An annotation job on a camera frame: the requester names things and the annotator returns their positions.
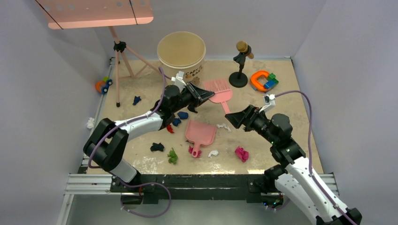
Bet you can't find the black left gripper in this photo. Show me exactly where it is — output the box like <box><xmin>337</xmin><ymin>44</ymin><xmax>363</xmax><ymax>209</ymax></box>
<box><xmin>170</xmin><ymin>81</ymin><xmax>214</xmax><ymax>113</ymax></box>

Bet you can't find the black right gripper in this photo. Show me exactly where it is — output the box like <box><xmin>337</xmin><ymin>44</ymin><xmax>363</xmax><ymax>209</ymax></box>
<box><xmin>225</xmin><ymin>104</ymin><xmax>278</xmax><ymax>144</ymax></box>

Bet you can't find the pink hand brush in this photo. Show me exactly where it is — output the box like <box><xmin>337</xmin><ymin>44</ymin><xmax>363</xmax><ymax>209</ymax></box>
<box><xmin>203</xmin><ymin>78</ymin><xmax>233</xmax><ymax>114</ymax></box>

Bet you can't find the pink plastic dustpan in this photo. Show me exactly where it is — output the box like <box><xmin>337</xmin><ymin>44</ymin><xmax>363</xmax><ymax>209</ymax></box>
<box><xmin>185</xmin><ymin>120</ymin><xmax>217</xmax><ymax>158</ymax></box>

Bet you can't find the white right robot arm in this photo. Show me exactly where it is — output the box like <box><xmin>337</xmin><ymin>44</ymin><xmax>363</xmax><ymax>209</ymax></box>
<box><xmin>225</xmin><ymin>105</ymin><xmax>362</xmax><ymax>225</ymax></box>

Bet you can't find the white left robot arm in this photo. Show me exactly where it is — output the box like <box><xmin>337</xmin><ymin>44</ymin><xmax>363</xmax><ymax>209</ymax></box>
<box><xmin>83</xmin><ymin>82</ymin><xmax>215</xmax><ymax>192</ymax></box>

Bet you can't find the blue paper scrap upper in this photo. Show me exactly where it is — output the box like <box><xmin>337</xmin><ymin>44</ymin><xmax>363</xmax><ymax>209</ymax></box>
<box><xmin>177</xmin><ymin>112</ymin><xmax>189</xmax><ymax>120</ymax></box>

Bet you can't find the white paper scrap long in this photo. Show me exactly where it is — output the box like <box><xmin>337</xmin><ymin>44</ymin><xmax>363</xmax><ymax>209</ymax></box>
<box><xmin>216</xmin><ymin>123</ymin><xmax>231</xmax><ymax>133</ymax></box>

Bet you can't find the blue paper scrap small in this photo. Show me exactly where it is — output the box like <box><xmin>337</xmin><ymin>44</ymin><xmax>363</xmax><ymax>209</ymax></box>
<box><xmin>172</xmin><ymin>118</ymin><xmax>181</xmax><ymax>127</ymax></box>

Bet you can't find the pink paper scrap right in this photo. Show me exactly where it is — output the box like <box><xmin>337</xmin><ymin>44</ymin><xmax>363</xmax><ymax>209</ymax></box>
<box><xmin>235</xmin><ymin>146</ymin><xmax>249</xmax><ymax>162</ymax></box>

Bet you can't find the red paper scrap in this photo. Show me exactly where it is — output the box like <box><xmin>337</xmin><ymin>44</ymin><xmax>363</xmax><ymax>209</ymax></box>
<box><xmin>166</xmin><ymin>125</ymin><xmax>174</xmax><ymax>134</ymax></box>

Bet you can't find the gold microphone on black stand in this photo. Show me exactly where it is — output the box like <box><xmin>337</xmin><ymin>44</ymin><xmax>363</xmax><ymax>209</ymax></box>
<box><xmin>229</xmin><ymin>41</ymin><xmax>254</xmax><ymax>88</ymax></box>

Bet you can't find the white paper scrap front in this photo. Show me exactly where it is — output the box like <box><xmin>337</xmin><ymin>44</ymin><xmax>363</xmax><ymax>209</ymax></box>
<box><xmin>208</xmin><ymin>150</ymin><xmax>219</xmax><ymax>158</ymax></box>

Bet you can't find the orange toy track with blocks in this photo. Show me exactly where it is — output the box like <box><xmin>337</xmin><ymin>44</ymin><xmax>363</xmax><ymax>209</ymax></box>
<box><xmin>250</xmin><ymin>70</ymin><xmax>279</xmax><ymax>93</ymax></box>

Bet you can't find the cream capybara bucket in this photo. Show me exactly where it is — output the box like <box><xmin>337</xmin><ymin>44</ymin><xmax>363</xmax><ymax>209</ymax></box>
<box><xmin>157</xmin><ymin>31</ymin><xmax>206</xmax><ymax>86</ymax></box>

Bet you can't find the dark navy paper scrap front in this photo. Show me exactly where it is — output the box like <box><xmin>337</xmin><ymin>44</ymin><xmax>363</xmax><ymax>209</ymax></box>
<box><xmin>150</xmin><ymin>143</ymin><xmax>164</xmax><ymax>152</ymax></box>

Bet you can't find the green paper scrap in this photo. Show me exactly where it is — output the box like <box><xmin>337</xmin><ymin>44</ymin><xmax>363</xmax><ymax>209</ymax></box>
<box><xmin>167</xmin><ymin>148</ymin><xmax>178</xmax><ymax>165</ymax></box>

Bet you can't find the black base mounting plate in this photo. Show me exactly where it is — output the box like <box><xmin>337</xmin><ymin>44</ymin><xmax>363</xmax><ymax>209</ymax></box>
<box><xmin>110</xmin><ymin>174</ymin><xmax>285</xmax><ymax>208</ymax></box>

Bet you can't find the orange blue toy car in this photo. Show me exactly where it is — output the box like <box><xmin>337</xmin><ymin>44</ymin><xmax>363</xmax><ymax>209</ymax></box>
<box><xmin>95</xmin><ymin>76</ymin><xmax>113</xmax><ymax>94</ymax></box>

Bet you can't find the white paper scrap off table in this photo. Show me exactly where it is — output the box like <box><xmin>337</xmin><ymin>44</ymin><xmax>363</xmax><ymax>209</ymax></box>
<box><xmin>86</xmin><ymin>117</ymin><xmax>95</xmax><ymax>129</ymax></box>

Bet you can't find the pink music stand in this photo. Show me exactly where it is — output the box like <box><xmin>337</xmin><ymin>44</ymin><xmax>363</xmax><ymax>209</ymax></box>
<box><xmin>35</xmin><ymin>0</ymin><xmax>166</xmax><ymax>108</ymax></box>

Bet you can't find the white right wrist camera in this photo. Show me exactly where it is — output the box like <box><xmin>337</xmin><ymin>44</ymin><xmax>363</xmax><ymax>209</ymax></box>
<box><xmin>259</xmin><ymin>94</ymin><xmax>276</xmax><ymax>113</ymax></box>

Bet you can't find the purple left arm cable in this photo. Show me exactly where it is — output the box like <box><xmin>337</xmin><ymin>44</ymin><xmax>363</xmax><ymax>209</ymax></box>
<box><xmin>87</xmin><ymin>67</ymin><xmax>175</xmax><ymax>170</ymax></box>

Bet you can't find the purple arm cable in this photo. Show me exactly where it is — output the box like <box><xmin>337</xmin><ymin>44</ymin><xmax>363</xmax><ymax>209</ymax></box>
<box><xmin>273</xmin><ymin>90</ymin><xmax>358</xmax><ymax>225</ymax></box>
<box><xmin>87</xmin><ymin>67</ymin><xmax>175</xmax><ymax>170</ymax></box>

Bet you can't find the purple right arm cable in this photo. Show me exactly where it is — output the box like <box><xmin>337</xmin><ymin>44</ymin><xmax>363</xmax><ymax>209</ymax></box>
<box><xmin>273</xmin><ymin>90</ymin><xmax>358</xmax><ymax>225</ymax></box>

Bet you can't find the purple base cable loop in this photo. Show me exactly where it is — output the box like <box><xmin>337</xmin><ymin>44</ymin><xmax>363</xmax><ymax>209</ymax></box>
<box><xmin>115</xmin><ymin>180</ymin><xmax>172</xmax><ymax>218</ymax></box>

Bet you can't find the aluminium frame rail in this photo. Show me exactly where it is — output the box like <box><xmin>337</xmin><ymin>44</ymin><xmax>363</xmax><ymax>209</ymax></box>
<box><xmin>57</xmin><ymin>57</ymin><xmax>115</xmax><ymax>225</ymax></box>

